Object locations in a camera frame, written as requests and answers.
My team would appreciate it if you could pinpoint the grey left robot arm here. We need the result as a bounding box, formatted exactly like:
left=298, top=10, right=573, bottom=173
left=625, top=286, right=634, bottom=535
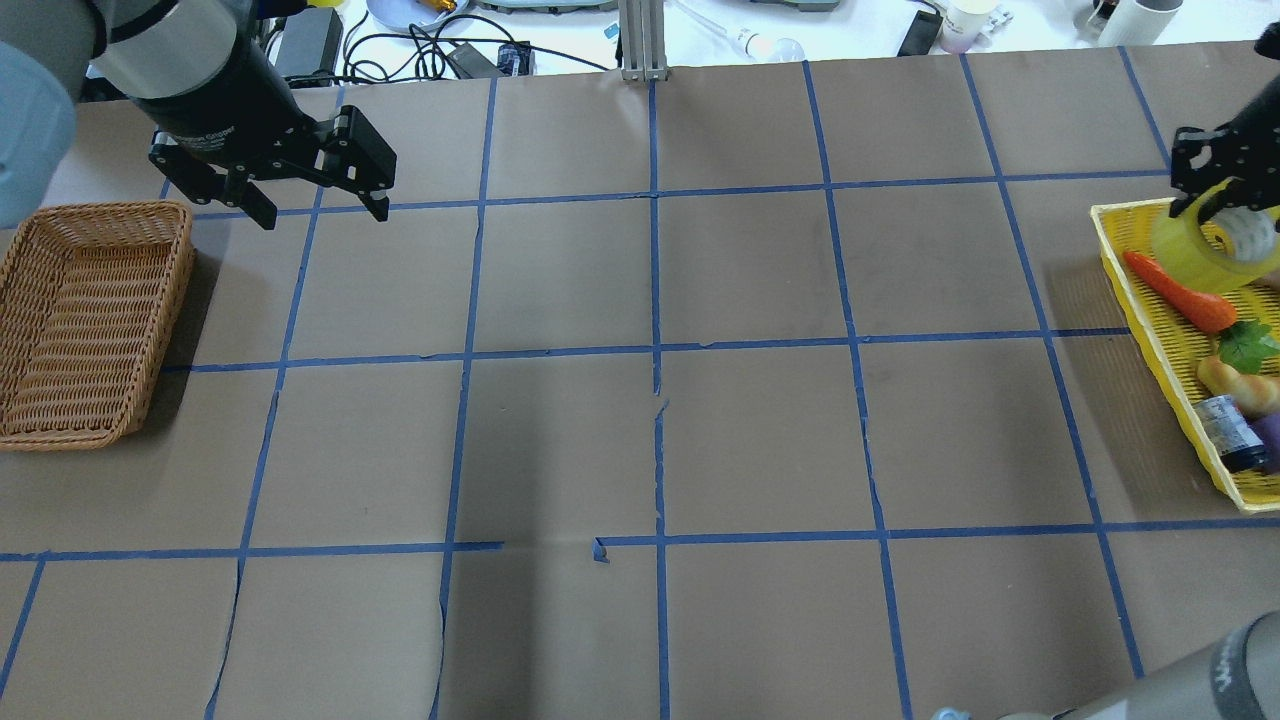
left=1, top=1, right=397, bottom=231

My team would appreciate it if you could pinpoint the yellow packing tape roll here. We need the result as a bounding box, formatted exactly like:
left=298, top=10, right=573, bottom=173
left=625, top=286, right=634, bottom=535
left=1151, top=181, right=1279, bottom=293

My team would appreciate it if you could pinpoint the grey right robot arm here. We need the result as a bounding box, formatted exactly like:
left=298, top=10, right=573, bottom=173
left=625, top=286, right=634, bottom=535
left=1064, top=79, right=1277, bottom=719

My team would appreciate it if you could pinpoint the aluminium frame post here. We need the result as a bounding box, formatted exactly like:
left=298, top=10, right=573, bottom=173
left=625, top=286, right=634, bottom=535
left=617, top=0, right=669, bottom=82

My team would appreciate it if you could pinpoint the black power adapter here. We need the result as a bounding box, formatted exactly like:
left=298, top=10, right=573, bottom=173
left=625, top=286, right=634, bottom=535
left=273, top=6, right=343, bottom=88

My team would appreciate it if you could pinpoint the black phone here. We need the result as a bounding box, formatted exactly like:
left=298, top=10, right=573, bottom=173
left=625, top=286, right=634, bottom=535
left=896, top=10, right=945, bottom=56

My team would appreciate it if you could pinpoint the white bowl with item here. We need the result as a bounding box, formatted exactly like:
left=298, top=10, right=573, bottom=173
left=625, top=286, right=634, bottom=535
left=366, top=0, right=472, bottom=35

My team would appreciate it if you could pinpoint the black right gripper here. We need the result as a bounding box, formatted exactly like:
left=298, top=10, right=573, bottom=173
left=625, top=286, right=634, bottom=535
left=1170, top=77, right=1279, bottom=213

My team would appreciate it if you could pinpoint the white light bulb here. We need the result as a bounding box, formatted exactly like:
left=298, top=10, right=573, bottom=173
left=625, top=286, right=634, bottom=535
left=669, top=1, right=806, bottom=63

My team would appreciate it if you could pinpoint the white lilac cup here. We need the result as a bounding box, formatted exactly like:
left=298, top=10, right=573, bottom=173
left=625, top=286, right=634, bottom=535
left=938, top=0, right=1000, bottom=54

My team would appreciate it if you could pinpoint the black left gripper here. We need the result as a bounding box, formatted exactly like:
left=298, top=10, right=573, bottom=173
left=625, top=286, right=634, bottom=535
left=133, top=29, right=398, bottom=231

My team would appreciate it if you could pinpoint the small dark label can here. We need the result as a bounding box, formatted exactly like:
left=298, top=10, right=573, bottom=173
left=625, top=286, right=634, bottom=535
left=1192, top=395, right=1268, bottom=473

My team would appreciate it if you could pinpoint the brown wicker basket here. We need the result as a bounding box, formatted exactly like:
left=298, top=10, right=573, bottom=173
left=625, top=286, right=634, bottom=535
left=1, top=200, right=196, bottom=452

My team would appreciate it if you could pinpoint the orange toy carrot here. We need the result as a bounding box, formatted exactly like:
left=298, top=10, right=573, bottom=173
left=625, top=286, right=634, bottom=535
left=1123, top=251, right=1279, bottom=374

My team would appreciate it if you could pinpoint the yellow toy bread croissant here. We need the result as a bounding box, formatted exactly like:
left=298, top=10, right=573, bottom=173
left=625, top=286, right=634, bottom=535
left=1196, top=355, right=1279, bottom=418

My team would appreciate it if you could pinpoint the yellow plastic woven basket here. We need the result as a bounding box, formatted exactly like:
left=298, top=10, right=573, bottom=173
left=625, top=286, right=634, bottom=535
left=1091, top=199, right=1279, bottom=514

